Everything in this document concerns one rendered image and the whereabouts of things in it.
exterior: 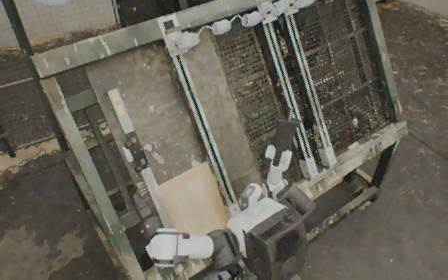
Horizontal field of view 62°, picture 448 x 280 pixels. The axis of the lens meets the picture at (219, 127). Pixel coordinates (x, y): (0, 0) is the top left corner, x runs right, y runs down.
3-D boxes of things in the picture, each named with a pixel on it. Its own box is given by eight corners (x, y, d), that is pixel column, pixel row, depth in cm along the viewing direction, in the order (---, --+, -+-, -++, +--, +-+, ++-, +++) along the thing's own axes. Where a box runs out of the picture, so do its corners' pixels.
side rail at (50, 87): (130, 279, 197) (136, 288, 187) (39, 81, 174) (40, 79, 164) (140, 273, 199) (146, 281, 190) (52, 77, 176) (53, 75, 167)
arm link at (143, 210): (130, 207, 162) (143, 232, 158) (150, 197, 166) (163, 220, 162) (131, 215, 173) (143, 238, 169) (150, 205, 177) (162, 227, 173)
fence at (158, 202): (175, 257, 202) (178, 260, 199) (105, 92, 182) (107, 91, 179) (183, 252, 204) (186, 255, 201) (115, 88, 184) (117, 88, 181)
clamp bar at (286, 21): (320, 166, 249) (348, 171, 228) (265, -12, 224) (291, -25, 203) (331, 160, 253) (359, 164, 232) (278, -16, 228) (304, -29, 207)
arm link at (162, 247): (150, 260, 152) (145, 263, 133) (152, 233, 155) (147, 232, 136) (177, 260, 152) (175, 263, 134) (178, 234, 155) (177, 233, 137)
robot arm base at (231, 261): (237, 269, 161) (248, 257, 154) (211, 277, 155) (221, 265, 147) (223, 237, 170) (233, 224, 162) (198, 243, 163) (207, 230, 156)
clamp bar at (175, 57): (227, 225, 216) (249, 237, 195) (150, 24, 191) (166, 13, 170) (240, 216, 221) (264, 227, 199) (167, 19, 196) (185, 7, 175)
